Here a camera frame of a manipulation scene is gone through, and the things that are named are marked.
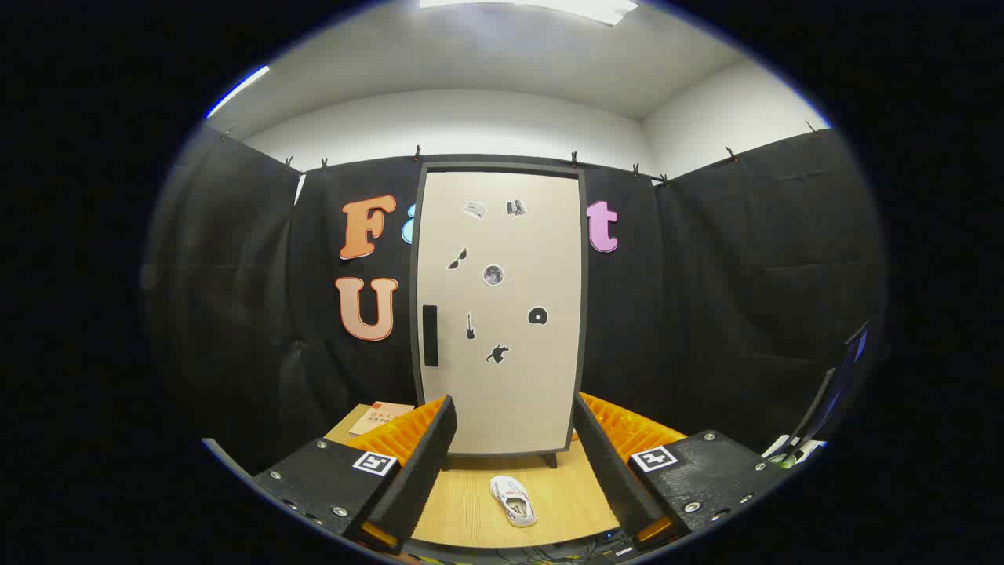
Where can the white shoe red logo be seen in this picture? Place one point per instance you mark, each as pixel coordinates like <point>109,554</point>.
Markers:
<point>514,502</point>

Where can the ceiling light strip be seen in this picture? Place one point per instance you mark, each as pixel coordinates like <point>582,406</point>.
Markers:
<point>239,90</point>

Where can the black backdrop cloth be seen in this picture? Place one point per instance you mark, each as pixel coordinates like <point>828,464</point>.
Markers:
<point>706,314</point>

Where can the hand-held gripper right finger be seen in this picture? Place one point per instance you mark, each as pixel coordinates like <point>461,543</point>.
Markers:
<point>608,463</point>

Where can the grey shoe cabinet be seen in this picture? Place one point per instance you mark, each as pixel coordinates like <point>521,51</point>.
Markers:
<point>502,166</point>

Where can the ceiling light panel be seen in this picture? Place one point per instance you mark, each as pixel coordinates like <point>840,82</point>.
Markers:
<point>549,6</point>

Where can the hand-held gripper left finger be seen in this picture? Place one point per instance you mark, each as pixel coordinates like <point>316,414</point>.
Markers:
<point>423,471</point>

